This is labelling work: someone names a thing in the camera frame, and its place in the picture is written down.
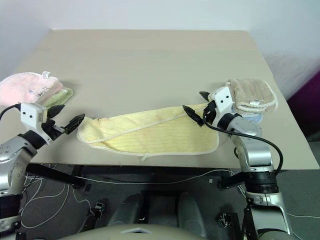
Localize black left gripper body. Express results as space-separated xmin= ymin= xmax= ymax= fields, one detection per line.
xmin=40 ymin=118 xmax=67 ymax=146

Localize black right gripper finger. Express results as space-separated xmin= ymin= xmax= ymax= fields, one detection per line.
xmin=198 ymin=91 xmax=213 ymax=103
xmin=182 ymin=104 xmax=204 ymax=126

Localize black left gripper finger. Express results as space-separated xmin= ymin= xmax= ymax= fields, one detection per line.
xmin=46 ymin=105 xmax=66 ymax=119
xmin=63 ymin=113 xmax=87 ymax=135

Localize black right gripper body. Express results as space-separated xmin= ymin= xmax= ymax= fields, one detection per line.
xmin=202 ymin=99 xmax=219 ymax=124

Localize yellow towel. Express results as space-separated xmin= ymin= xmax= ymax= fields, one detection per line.
xmin=76 ymin=103 xmax=220 ymax=162

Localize green folded towel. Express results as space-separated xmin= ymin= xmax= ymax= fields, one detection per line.
xmin=37 ymin=86 xmax=75 ymax=109

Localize pink folded towel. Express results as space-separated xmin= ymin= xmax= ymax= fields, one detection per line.
xmin=0 ymin=71 xmax=64 ymax=108

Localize light blue folded towel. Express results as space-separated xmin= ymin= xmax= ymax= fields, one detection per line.
xmin=230 ymin=107 xmax=264 ymax=124

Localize beige folded towel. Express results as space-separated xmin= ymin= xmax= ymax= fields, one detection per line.
xmin=223 ymin=77 xmax=280 ymax=115

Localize purple object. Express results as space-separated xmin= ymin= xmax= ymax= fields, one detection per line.
xmin=286 ymin=71 xmax=320 ymax=141

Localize dark rounded robot leg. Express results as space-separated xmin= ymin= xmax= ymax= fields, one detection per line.
xmin=177 ymin=191 xmax=209 ymax=240
xmin=109 ymin=193 xmax=145 ymax=228

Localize grey robot torso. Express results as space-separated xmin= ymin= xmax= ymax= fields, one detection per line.
xmin=56 ymin=222 xmax=201 ymax=240

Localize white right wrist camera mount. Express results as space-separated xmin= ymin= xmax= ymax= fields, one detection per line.
xmin=208 ymin=86 xmax=236 ymax=115

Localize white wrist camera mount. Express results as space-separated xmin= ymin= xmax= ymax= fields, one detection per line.
xmin=208 ymin=86 xmax=236 ymax=115
xmin=20 ymin=102 xmax=49 ymax=131

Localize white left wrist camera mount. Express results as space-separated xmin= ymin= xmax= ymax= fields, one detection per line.
xmin=20 ymin=102 xmax=49 ymax=131

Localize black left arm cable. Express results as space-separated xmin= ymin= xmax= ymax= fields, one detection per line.
xmin=0 ymin=103 xmax=23 ymax=119

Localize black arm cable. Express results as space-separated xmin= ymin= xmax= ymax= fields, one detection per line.
xmin=202 ymin=109 xmax=284 ymax=175
xmin=0 ymin=103 xmax=23 ymax=119

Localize looped white floor cable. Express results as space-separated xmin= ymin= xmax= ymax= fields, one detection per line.
xmin=19 ymin=163 xmax=94 ymax=227

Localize black table frame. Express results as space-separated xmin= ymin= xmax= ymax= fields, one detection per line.
xmin=24 ymin=163 xmax=251 ymax=194

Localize long thin white cable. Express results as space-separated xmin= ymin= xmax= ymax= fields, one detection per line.
xmin=71 ymin=169 xmax=242 ymax=186

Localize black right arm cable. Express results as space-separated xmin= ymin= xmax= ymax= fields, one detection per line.
xmin=202 ymin=109 xmax=284 ymax=175

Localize black floor bracket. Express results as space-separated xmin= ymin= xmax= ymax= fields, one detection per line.
xmin=90 ymin=199 xmax=106 ymax=220
xmin=216 ymin=211 xmax=241 ymax=240

